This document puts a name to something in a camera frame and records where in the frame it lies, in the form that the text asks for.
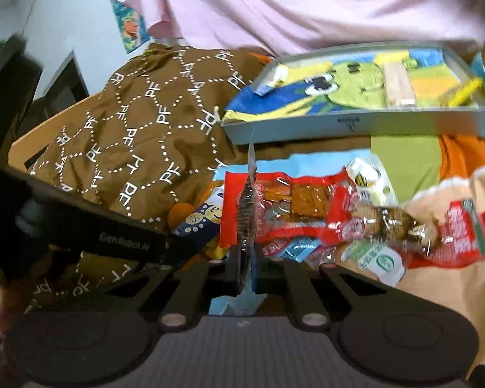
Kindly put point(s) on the red spicy snack packet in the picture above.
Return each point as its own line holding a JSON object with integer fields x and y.
{"x": 286, "y": 207}

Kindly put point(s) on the brown PF patterned pillow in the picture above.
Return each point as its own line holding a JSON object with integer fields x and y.
{"x": 152, "y": 138}

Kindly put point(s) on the colourful cartoon bed blanket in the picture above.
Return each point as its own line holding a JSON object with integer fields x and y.
{"x": 427, "y": 173}

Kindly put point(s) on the wooden bed frame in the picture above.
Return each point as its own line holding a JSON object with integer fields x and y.
{"x": 36, "y": 140}

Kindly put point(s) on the yellow snack bar packet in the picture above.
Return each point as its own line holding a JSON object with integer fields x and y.
{"x": 460, "y": 95}

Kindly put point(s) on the cream cartoon-man snack packet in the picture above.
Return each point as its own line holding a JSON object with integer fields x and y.
{"x": 372, "y": 181}

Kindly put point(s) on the orange mandarin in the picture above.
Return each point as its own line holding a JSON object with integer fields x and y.
{"x": 178, "y": 213}

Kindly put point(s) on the grey wall cabinet door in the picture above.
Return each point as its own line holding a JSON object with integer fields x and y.
{"x": 65, "y": 89}

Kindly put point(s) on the quail egg snack packet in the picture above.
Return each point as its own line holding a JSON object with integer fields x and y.
{"x": 456, "y": 240}

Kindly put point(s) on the left hand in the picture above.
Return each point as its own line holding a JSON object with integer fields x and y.
{"x": 4, "y": 306}

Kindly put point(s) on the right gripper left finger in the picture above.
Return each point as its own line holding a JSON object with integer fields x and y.
{"x": 201, "y": 283}

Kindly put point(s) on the cartoon wall poster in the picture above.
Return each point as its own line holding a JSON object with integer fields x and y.
{"x": 131, "y": 25}

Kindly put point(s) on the dark dried fish packet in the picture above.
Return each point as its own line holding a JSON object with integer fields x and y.
{"x": 245, "y": 303}

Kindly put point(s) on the light blue sausage packet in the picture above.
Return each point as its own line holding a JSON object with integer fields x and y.
{"x": 297, "y": 248}

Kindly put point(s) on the grey shallow box tray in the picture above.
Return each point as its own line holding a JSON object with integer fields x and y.
{"x": 464, "y": 120}

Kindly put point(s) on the gold foil snack packet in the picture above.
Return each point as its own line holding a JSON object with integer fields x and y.
{"x": 213, "y": 250}

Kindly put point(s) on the rice cracker bar packet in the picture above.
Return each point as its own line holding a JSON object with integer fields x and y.
{"x": 399, "y": 92}

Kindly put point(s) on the pink hanging sheet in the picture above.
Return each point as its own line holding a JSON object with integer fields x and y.
{"x": 280, "y": 27}

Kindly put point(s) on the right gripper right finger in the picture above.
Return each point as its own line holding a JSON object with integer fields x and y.
{"x": 310, "y": 299}

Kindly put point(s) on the green label biscuit packet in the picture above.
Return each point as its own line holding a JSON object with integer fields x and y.
{"x": 371, "y": 258}

